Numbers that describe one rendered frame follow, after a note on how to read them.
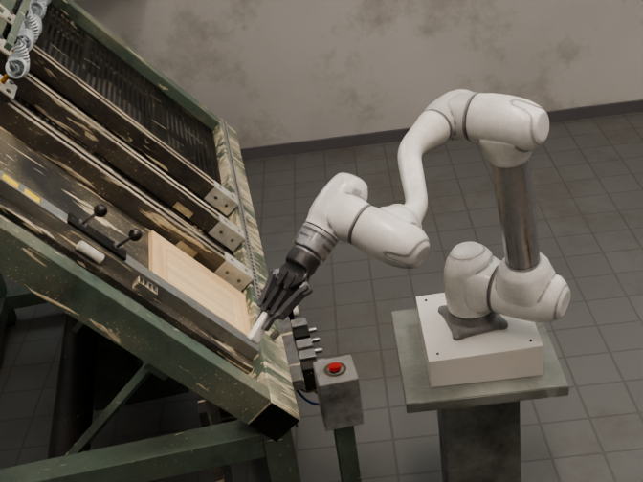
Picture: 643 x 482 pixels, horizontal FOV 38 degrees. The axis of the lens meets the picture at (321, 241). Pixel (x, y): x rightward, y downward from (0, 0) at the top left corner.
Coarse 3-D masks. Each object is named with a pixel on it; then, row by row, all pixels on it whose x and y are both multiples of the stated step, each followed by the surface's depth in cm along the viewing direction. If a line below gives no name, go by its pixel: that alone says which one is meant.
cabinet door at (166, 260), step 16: (160, 240) 303; (160, 256) 293; (176, 256) 303; (160, 272) 285; (176, 272) 295; (192, 272) 304; (208, 272) 313; (192, 288) 295; (208, 288) 304; (224, 288) 313; (208, 304) 294; (224, 304) 304; (240, 304) 313; (240, 320) 303
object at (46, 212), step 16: (0, 176) 249; (0, 192) 250; (16, 192) 251; (32, 192) 256; (32, 208) 254; (48, 208) 256; (48, 224) 257; (64, 224) 258; (80, 240) 262; (112, 256) 266; (128, 256) 271; (128, 272) 269; (144, 272) 272; (160, 288) 273; (176, 288) 280; (176, 304) 277; (192, 304) 280; (192, 320) 281; (208, 320) 282; (224, 320) 288; (224, 336) 286; (240, 336) 289; (240, 352) 290; (256, 352) 291
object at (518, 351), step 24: (432, 312) 306; (432, 336) 295; (480, 336) 292; (504, 336) 290; (528, 336) 288; (432, 360) 285; (456, 360) 285; (480, 360) 285; (504, 360) 285; (528, 360) 286; (432, 384) 290
